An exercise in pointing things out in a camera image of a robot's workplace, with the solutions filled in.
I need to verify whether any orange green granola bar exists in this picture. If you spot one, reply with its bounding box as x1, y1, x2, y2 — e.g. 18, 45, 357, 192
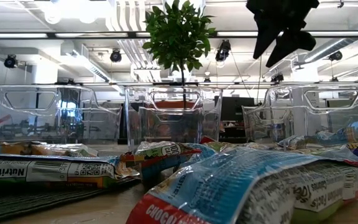
200, 136, 248, 154

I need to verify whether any long ceiling light strip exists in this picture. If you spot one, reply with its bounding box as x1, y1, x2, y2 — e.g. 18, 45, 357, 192
0, 30, 358, 39

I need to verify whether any gold granola bar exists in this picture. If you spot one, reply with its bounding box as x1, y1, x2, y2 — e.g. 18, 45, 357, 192
0, 141, 62, 157

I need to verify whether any green leafy plant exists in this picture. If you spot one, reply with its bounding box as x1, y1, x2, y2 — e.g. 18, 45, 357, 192
141, 0, 218, 86

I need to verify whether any black background monitor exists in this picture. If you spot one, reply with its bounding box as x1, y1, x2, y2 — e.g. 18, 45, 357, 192
219, 96, 256, 123

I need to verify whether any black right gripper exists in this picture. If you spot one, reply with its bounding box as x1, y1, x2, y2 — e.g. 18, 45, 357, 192
246, 0, 320, 68

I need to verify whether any round plant pot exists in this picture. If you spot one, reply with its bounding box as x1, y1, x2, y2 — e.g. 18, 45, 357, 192
149, 100, 200, 138

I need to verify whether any red green granola bar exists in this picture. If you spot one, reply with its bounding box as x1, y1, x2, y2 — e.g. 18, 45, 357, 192
120, 141, 203, 183

